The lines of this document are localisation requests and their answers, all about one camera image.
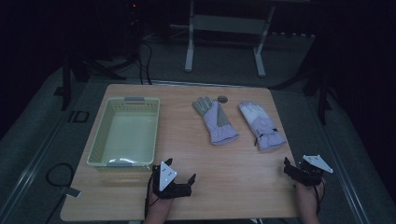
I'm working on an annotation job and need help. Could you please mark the grey tape piece on floor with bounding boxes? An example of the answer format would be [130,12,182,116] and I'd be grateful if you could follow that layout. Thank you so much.
[60,186,82,199]

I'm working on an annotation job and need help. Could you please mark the hand-held gripper black cable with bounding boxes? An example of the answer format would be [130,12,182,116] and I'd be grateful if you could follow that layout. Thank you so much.
[143,170,161,219]
[313,179,327,217]

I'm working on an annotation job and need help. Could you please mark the cream plastic basket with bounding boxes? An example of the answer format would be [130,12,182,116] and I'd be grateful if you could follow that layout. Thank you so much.
[86,96,162,172]

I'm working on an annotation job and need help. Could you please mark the white and lavender glove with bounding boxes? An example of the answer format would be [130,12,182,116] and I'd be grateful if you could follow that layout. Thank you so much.
[238,101,288,152]

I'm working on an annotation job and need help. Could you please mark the black looped floor cable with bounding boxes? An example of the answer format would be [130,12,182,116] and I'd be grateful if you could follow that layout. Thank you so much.
[45,162,76,189]

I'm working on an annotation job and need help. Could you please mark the person's right hand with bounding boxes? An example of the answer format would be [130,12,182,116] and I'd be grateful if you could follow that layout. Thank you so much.
[294,177,327,216]

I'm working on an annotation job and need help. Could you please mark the white metal table frame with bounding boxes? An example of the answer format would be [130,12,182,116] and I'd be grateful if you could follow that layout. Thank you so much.
[169,0,316,78]

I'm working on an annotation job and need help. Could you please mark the black stand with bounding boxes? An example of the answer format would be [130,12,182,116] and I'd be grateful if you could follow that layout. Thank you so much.
[270,62,333,126]
[53,52,127,112]

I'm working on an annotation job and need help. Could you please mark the person's left hand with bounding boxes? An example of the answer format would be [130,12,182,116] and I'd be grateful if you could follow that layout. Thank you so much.
[146,186,175,218]

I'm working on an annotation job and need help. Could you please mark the right hand-held gripper black cable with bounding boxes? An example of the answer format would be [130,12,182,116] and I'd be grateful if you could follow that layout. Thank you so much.
[313,179,327,217]

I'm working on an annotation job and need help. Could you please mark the left hand-held gripper black cable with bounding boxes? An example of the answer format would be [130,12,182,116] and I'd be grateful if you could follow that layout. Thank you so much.
[143,170,161,219]

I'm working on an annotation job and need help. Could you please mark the lavender glove with grey palm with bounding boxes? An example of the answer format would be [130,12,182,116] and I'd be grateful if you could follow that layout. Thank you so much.
[191,95,240,147]

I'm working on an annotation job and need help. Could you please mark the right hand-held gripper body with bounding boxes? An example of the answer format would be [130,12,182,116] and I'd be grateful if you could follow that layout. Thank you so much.
[288,154,334,188]

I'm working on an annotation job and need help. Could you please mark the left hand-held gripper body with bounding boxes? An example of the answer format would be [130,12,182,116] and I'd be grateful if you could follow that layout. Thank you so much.
[151,161,191,201]

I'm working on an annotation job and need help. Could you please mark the black cables on floor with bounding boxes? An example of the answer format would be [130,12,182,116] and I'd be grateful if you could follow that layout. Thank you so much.
[124,3,154,86]

